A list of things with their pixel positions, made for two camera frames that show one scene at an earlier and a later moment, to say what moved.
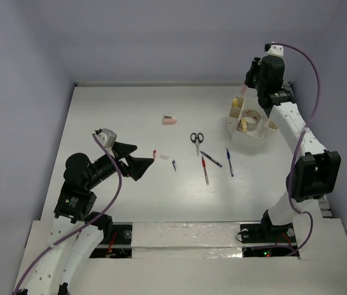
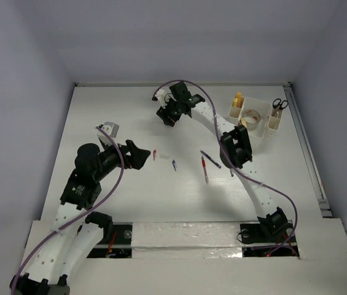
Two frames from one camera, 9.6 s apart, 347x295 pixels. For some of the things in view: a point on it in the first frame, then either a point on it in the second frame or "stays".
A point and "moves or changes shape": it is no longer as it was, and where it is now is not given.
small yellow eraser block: [242, 126] stays
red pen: [204, 169] stays
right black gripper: [255, 67] -> [164, 113]
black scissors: [197, 139] moves or changes shape
